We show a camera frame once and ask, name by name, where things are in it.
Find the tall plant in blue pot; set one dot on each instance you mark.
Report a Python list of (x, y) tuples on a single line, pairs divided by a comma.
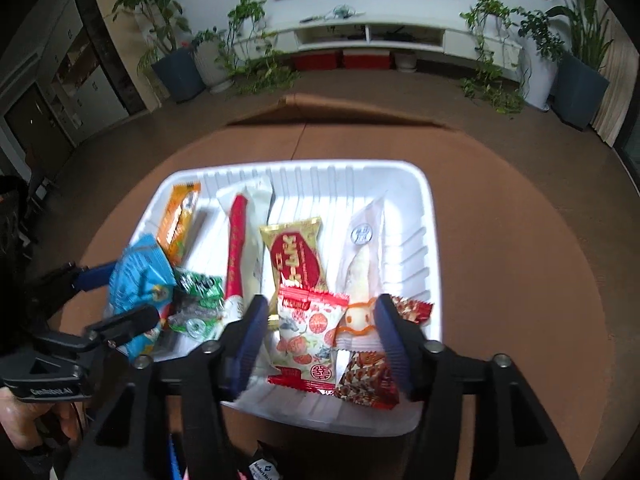
[(177, 75)]

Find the long white translucent snack packet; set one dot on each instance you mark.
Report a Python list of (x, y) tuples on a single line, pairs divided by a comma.
[(360, 265)]

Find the small teal gadget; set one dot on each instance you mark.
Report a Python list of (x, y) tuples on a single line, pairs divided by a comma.
[(342, 11)]

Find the white printed bag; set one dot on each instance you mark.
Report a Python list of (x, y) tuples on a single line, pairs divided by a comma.
[(264, 466)]

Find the red storage box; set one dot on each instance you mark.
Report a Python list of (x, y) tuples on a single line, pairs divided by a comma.
[(316, 61), (366, 59)]

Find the low trailing leafy plant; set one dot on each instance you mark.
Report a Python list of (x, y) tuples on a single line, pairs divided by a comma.
[(270, 77)]

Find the clear green candy packet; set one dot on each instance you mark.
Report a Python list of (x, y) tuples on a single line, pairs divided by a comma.
[(195, 327)]

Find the white strawberry-print snack packet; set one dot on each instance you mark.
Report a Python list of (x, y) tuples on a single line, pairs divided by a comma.
[(305, 340)]

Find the person's left hand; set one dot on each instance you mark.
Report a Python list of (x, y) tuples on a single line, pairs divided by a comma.
[(25, 420)]

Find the hanging vine plant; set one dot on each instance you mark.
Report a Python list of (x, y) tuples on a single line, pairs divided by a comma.
[(492, 85)]

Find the orange snack bar packet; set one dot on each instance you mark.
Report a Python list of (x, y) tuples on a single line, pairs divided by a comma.
[(176, 222)]

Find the white plastic tray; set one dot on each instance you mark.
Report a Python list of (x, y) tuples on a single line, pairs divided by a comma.
[(320, 195)]

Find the blue snack packet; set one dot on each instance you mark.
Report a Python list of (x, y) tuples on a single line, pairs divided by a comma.
[(140, 275)]

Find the beige curtain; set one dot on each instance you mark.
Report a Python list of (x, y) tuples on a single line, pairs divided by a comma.
[(612, 100)]

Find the large plant in grey pot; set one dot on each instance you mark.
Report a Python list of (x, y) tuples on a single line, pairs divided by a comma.
[(580, 90)]

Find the red patterned snack packet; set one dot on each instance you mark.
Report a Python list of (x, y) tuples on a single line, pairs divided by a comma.
[(367, 377)]

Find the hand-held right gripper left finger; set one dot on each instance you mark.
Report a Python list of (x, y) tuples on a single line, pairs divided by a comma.
[(250, 345)]

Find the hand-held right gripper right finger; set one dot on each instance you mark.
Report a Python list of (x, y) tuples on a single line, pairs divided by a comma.
[(395, 345)]

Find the white television cabinet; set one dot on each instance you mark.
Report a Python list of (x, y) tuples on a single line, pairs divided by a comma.
[(480, 42)]

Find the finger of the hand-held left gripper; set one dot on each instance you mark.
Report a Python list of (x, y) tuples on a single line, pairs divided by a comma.
[(95, 276), (125, 322)]

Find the plant in white ribbed pot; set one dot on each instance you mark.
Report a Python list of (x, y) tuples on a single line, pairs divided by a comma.
[(212, 67)]

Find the gold red-label snack packet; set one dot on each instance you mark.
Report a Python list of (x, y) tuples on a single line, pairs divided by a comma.
[(295, 260)]

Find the white red-striped snack packet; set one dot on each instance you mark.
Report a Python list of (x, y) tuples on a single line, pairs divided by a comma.
[(239, 255)]

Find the wooden shelf cabinet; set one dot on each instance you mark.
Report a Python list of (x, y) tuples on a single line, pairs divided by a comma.
[(90, 85)]

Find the small white pot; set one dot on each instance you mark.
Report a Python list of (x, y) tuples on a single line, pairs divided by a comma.
[(405, 61)]

